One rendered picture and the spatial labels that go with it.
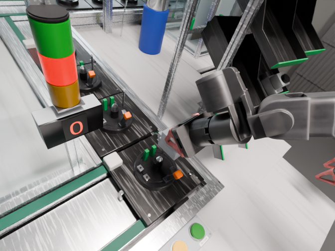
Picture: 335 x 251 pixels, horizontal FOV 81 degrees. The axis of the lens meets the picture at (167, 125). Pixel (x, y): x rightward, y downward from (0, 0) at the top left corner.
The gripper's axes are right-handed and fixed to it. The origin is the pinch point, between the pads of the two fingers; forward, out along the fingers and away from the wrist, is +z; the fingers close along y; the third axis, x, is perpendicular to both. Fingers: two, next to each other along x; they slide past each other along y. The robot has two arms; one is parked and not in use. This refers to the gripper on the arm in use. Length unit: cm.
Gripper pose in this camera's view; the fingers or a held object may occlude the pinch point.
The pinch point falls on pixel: (174, 136)
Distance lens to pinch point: 48.4
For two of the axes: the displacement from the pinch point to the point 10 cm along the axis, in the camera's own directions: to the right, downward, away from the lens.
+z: -5.3, 1.3, 8.4
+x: 4.2, 9.0, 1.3
